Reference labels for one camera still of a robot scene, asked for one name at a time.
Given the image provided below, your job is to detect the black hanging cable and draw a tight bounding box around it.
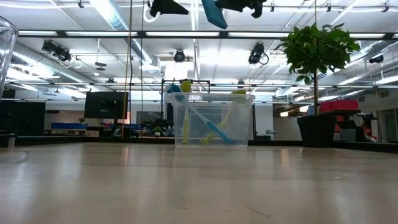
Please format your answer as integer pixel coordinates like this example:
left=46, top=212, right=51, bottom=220
left=141, top=0, right=145, bottom=134

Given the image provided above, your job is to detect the white hanging ring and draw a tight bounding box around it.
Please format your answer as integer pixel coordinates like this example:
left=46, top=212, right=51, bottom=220
left=142, top=7, right=159, bottom=24

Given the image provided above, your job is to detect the red storage box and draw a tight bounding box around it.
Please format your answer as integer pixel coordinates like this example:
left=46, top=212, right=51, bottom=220
left=319, top=99, right=359, bottom=113

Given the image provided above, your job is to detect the blue cabinet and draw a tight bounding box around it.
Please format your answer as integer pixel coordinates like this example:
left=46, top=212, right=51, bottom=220
left=51, top=122, right=88, bottom=131

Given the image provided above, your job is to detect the black plant pot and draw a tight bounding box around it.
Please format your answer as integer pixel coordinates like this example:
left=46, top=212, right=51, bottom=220
left=296, top=114, right=338, bottom=148

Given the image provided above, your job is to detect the black ceiling spotlight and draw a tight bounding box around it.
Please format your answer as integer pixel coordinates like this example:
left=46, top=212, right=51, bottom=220
left=368, top=54, right=385, bottom=65
left=248, top=42, right=270, bottom=66
left=41, top=39, right=73, bottom=63
left=173, top=49, right=187, bottom=63

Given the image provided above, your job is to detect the yellow-green dish brush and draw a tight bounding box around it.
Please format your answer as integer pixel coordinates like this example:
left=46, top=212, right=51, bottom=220
left=181, top=80, right=192, bottom=146
left=200, top=89, right=247, bottom=146

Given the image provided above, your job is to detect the silver ventilation duct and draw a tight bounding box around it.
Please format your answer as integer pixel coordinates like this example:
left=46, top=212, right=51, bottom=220
left=90, top=0, right=156, bottom=66

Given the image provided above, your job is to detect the deep clear plastic bin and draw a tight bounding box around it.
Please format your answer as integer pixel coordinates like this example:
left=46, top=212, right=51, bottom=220
left=167, top=92, right=256, bottom=147

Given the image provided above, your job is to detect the black monitor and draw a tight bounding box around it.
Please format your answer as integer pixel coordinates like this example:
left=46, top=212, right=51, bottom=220
left=83, top=91, right=129, bottom=119

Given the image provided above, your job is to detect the black aluminium table frame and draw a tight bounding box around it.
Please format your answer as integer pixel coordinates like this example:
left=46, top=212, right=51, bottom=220
left=0, top=133, right=398, bottom=154

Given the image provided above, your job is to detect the blue dish brush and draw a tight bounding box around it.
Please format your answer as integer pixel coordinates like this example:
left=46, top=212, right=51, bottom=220
left=165, top=83, right=237, bottom=146

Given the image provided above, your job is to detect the black gantry frame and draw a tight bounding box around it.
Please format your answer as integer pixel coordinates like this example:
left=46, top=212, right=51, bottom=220
left=160, top=78, right=211, bottom=131

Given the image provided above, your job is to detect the black ceiling light rail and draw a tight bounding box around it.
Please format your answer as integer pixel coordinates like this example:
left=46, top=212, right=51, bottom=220
left=17, top=29, right=398, bottom=40

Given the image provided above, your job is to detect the blue scrub sponge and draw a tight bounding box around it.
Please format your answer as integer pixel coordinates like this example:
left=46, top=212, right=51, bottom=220
left=201, top=0, right=229, bottom=30

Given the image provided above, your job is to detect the green leafy plant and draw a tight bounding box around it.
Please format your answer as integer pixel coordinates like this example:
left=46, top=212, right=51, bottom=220
left=275, top=22, right=361, bottom=115

